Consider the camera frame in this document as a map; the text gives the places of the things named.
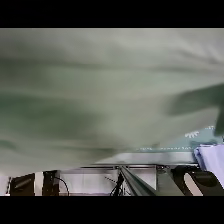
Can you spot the grey-green shirt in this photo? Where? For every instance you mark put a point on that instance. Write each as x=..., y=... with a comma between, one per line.
x=86, y=96

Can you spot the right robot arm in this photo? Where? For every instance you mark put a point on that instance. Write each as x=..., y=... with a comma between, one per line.
x=203, y=181

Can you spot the light blue garment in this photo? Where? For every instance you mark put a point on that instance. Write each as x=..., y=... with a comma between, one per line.
x=211, y=160

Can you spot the silver frame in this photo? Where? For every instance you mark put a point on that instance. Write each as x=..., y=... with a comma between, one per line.
x=136, y=185

